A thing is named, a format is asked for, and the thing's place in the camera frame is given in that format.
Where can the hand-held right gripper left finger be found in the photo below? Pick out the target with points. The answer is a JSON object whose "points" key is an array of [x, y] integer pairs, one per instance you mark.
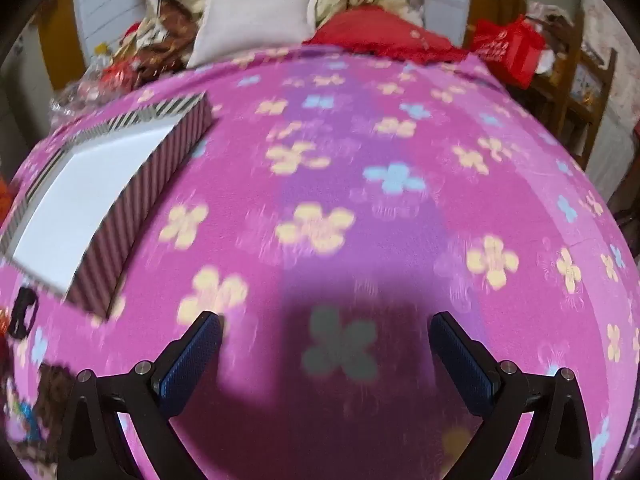
{"points": [[192, 360]]}

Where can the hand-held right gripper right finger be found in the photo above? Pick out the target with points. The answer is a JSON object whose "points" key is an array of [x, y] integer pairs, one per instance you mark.
{"points": [[460, 365]]}

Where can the leopard print hair clip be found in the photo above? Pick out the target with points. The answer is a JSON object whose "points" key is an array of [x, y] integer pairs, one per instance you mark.
{"points": [[52, 380]]}

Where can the striped cardboard box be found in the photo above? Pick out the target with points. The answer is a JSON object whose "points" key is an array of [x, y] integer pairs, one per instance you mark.
{"points": [[90, 195]]}

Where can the pink floral blanket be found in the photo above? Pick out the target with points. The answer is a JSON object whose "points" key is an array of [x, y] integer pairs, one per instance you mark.
{"points": [[400, 240]]}

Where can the black scrunchie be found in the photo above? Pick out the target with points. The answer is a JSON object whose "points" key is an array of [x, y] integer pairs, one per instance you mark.
{"points": [[16, 310]]}

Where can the wooden chair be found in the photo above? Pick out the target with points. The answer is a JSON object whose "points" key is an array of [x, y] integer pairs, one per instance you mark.
{"points": [[595, 110]]}

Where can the clear plastic bag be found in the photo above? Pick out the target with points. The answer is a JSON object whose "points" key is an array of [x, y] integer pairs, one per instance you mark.
{"points": [[100, 80]]}

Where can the red plastic bag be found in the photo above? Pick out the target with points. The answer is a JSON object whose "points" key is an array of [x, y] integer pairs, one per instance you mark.
{"points": [[515, 47]]}

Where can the brown patterned cloth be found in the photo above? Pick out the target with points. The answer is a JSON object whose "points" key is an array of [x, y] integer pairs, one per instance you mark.
{"points": [[170, 25]]}

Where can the red cushion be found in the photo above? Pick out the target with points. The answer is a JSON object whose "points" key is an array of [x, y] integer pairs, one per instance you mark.
{"points": [[380, 30]]}

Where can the white pillow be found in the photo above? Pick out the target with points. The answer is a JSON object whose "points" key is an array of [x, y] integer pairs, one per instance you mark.
{"points": [[250, 20]]}

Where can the white slatted cabinet door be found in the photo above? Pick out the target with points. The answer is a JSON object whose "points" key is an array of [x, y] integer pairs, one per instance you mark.
{"points": [[110, 0]]}

